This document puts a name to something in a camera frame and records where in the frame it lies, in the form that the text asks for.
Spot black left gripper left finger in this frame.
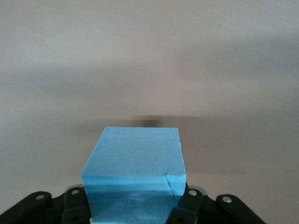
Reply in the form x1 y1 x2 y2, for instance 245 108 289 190
0 184 91 224

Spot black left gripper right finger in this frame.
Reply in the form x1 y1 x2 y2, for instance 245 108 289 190
164 185 266 224

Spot blue foam cube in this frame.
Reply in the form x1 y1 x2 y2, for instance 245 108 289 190
81 126 187 224

